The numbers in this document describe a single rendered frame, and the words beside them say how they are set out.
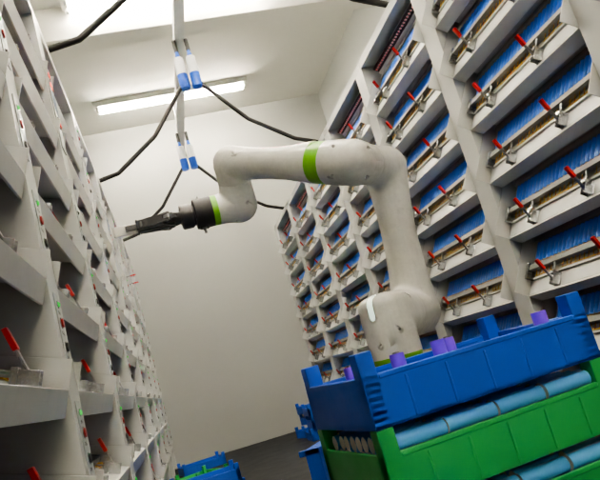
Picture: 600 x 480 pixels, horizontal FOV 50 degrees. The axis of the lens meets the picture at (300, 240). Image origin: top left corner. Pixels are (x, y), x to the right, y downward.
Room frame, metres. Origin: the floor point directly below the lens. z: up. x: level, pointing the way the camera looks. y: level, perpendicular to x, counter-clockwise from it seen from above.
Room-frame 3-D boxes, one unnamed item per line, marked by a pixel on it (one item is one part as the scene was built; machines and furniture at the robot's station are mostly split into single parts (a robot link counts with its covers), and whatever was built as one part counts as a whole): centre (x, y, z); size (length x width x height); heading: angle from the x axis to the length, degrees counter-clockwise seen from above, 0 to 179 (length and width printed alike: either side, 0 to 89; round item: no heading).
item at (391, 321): (1.64, -0.16, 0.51); 0.16 x 0.13 x 0.19; 144
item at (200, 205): (1.86, 0.26, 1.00); 0.09 x 0.06 x 0.12; 13
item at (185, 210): (1.85, 0.33, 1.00); 0.09 x 0.08 x 0.07; 103
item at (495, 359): (0.82, -0.13, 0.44); 0.30 x 0.20 x 0.08; 110
